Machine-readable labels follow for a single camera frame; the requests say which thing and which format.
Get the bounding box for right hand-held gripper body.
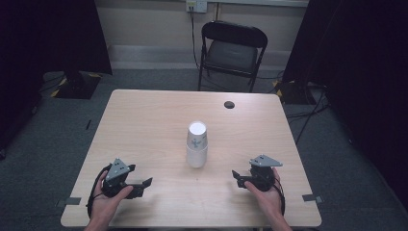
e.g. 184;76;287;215
248;154;284;193

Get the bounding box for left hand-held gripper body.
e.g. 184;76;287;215
101;157;137;198

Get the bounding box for plain white paper cup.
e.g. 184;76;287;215
186;144;209;169

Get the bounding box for white paper cup with print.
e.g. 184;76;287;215
187;120;209;152

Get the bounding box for person's right hand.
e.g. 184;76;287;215
244;167;286;223

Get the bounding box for person's left hand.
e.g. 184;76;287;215
90;169;135;225

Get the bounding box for grey tape strip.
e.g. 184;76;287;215
301;193;324;204
56;196;83;208

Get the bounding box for black stand base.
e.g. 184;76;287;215
50;70;103;100
274;79;318;106

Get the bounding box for black folding chair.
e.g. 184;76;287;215
197;20;268;93

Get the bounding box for dark curtain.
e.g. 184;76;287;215
282;0;408;210
0;0;114;152

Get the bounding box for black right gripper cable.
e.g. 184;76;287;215
272;176;287;217

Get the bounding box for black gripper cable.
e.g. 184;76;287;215
272;176;287;217
86;164;112;219

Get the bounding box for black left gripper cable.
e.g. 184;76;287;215
86;164;112;219

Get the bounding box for black floor cables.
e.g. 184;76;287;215
284;84;331;146

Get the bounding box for black socket power cable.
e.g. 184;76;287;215
190;6;202;70

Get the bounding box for white wall socket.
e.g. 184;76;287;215
185;0;209;14

